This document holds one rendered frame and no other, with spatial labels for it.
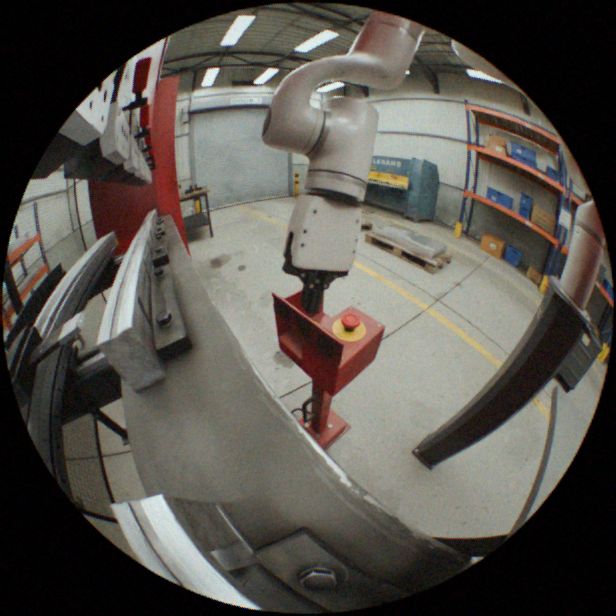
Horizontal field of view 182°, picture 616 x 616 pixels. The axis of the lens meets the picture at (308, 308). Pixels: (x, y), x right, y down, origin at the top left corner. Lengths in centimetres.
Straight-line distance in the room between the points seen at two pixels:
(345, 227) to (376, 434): 106
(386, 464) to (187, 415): 102
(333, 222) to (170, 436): 33
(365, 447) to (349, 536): 96
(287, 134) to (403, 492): 127
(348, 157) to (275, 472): 35
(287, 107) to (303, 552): 41
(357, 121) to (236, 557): 47
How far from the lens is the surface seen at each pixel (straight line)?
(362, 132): 30
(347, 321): 43
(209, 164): 717
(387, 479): 115
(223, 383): 27
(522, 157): 578
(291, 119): 26
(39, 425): 41
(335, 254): 29
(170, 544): 15
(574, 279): 62
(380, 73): 33
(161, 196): 194
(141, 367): 29
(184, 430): 26
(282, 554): 19
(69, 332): 27
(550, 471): 18
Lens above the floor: 109
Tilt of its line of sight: 38 degrees down
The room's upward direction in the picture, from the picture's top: straight up
